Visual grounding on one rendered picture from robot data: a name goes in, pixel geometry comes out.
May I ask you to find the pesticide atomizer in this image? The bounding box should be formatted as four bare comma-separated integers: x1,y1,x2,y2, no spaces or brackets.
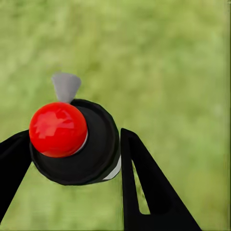
29,72,121,186

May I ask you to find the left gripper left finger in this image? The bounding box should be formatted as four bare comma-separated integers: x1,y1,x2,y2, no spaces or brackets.
0,130,32,223

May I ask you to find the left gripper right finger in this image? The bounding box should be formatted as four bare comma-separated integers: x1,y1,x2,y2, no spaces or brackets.
120,128,202,231

